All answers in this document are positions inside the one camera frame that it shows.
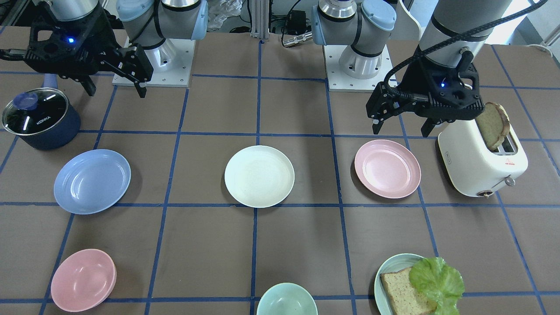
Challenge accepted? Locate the blue saucepan with lid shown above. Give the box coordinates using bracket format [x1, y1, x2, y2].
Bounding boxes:
[2, 74, 81, 151]

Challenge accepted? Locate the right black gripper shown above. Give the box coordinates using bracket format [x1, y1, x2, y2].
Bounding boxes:
[23, 17, 154, 98]

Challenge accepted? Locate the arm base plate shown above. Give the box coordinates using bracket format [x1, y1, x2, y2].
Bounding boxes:
[112, 38, 196, 88]
[323, 45, 393, 92]

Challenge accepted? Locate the white chair back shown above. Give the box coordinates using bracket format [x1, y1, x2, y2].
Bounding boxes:
[388, 0, 422, 41]

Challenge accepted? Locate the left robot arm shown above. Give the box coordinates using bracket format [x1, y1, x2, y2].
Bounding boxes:
[311, 0, 509, 137]

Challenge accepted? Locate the white plate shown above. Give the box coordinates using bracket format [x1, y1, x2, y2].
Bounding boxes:
[224, 145, 295, 209]

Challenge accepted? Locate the green lettuce leaf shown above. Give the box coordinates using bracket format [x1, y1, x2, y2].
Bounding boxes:
[409, 257, 465, 315]

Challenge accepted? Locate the white toaster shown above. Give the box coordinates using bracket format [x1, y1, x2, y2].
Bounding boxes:
[437, 120, 528, 197]

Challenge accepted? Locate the bread slice on plate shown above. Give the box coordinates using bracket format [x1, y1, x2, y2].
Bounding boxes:
[380, 267, 437, 315]

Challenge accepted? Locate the pink bowl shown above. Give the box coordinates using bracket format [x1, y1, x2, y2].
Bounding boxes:
[50, 248, 117, 312]

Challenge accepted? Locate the pink plate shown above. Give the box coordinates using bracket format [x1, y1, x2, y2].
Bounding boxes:
[354, 139, 421, 199]

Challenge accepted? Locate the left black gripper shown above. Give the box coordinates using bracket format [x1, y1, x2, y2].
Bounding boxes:
[366, 52, 485, 138]

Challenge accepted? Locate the toast slice in toaster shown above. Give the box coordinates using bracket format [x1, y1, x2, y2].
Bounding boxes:
[475, 102, 511, 151]

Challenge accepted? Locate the blue plate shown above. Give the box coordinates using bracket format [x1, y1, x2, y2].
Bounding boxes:
[53, 149, 132, 215]

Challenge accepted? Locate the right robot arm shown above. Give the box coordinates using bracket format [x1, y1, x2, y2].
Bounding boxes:
[15, 0, 209, 98]

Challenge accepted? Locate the green bowl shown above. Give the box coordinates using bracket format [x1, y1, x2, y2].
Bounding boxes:
[256, 283, 318, 315]

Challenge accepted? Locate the green plate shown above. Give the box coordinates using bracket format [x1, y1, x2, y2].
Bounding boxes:
[374, 253, 437, 315]

